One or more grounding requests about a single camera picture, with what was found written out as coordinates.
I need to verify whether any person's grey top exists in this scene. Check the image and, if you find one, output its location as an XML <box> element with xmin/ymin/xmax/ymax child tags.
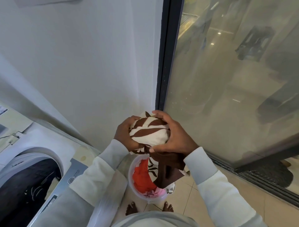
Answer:
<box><xmin>112</xmin><ymin>210</ymin><xmax>199</xmax><ymax>227</ymax></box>

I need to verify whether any person's right foot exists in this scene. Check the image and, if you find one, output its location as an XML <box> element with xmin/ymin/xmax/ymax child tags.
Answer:
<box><xmin>161</xmin><ymin>201</ymin><xmax>175</xmax><ymax>213</ymax></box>

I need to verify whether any white washing machine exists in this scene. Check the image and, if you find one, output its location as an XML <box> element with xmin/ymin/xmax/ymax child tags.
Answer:
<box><xmin>0</xmin><ymin>102</ymin><xmax>98</xmax><ymax>227</ymax></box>

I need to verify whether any dark laundry in drum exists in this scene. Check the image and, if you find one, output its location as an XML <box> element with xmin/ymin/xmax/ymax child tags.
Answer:
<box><xmin>0</xmin><ymin>159</ymin><xmax>62</xmax><ymax>207</ymax></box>

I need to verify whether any person's left hand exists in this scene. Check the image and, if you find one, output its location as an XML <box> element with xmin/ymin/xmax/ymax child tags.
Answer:
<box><xmin>114</xmin><ymin>116</ymin><xmax>141</xmax><ymax>152</ymax></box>

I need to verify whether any person's right hand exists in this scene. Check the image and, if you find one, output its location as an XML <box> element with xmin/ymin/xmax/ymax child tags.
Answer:
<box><xmin>149</xmin><ymin>110</ymin><xmax>199</xmax><ymax>157</ymax></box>

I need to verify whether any pink cloth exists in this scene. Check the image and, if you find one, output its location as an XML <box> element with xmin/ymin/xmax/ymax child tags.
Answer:
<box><xmin>143</xmin><ymin>188</ymin><xmax>167</xmax><ymax>198</ymax></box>

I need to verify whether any white plastic bucket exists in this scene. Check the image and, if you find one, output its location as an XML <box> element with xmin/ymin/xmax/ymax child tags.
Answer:
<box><xmin>128</xmin><ymin>153</ymin><xmax>176</xmax><ymax>206</ymax></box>

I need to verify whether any person's left forearm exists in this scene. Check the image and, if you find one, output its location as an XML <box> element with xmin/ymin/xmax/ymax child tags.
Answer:
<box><xmin>35</xmin><ymin>139</ymin><xmax>130</xmax><ymax>227</ymax></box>

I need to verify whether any brown white leaf-patterned cloth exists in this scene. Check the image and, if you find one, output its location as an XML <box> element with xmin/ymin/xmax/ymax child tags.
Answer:
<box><xmin>128</xmin><ymin>111</ymin><xmax>190</xmax><ymax>189</ymax></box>

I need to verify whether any person's right forearm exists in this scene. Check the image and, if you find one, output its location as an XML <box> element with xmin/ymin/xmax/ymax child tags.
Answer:
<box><xmin>183</xmin><ymin>147</ymin><xmax>269</xmax><ymax>227</ymax></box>

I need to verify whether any dark-framed glass sliding door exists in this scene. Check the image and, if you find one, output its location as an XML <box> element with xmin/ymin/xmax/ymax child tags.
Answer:
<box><xmin>155</xmin><ymin>0</ymin><xmax>299</xmax><ymax>209</ymax></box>

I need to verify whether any person's left foot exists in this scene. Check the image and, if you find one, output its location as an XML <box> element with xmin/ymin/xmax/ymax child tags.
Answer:
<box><xmin>125</xmin><ymin>202</ymin><xmax>143</xmax><ymax>216</ymax></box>

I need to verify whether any person's foot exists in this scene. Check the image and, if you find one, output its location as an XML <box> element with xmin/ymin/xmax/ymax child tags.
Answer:
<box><xmin>161</xmin><ymin>201</ymin><xmax>175</xmax><ymax>213</ymax></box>
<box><xmin>125</xmin><ymin>202</ymin><xmax>143</xmax><ymax>216</ymax></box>

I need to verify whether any red cloth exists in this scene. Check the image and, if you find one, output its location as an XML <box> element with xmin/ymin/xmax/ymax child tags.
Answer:
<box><xmin>132</xmin><ymin>159</ymin><xmax>156</xmax><ymax>194</ymax></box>

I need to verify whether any dark doormat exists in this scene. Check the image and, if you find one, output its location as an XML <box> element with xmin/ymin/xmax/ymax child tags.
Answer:
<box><xmin>242</xmin><ymin>151</ymin><xmax>294</xmax><ymax>189</ymax></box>

